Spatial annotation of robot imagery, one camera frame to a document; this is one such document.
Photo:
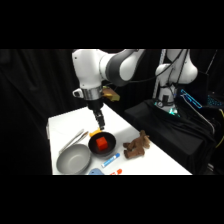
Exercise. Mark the blue marker pen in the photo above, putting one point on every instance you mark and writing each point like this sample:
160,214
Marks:
110,160

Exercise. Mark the metal tongs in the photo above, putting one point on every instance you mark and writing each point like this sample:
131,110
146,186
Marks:
73,140

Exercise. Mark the red cube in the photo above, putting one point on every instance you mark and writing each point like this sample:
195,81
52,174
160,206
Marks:
102,143

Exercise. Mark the black curtain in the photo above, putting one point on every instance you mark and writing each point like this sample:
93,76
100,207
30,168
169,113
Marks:
33,83

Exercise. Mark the black bowl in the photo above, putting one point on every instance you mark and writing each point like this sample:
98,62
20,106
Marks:
111,146

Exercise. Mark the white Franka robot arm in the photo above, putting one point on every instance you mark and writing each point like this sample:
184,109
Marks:
100,68

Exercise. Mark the blue-lit device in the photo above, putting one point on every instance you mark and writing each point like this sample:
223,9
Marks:
191,99

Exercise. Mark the green base light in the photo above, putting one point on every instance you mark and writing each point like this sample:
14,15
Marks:
172,111

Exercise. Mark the black cloth-covered stand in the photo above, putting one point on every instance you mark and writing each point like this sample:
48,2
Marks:
173,136

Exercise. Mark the blue-lit keyboard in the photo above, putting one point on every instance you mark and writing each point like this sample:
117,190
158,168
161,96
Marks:
216,101

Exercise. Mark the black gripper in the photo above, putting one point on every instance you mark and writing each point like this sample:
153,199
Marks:
94,106

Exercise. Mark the grey bowl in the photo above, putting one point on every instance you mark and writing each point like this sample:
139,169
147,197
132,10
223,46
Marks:
73,159

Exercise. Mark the red marker pen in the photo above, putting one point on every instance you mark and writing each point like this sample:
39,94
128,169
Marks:
117,172

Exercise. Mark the blue and orange toy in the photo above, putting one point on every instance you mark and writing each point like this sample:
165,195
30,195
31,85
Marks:
96,172

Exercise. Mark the brown plush toy animal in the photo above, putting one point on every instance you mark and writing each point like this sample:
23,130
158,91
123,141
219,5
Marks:
136,146

